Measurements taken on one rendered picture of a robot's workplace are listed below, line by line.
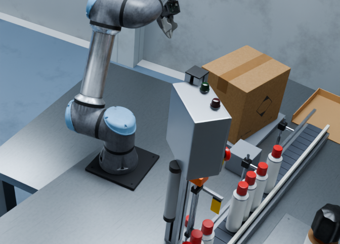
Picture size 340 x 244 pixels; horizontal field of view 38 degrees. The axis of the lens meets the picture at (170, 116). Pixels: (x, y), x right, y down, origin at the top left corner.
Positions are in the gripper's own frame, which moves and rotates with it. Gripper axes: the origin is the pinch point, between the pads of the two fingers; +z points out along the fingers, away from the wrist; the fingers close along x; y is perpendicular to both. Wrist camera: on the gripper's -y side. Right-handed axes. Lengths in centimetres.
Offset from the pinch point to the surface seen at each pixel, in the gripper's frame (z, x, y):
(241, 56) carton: 16.0, 14.9, 26.2
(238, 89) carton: 27.9, -3.4, 37.0
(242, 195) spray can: 58, -38, 60
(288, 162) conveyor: 61, 8, 45
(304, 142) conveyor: 56, 23, 43
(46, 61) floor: -14, 46, -202
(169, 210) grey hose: 53, -66, 58
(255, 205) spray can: 67, -24, 52
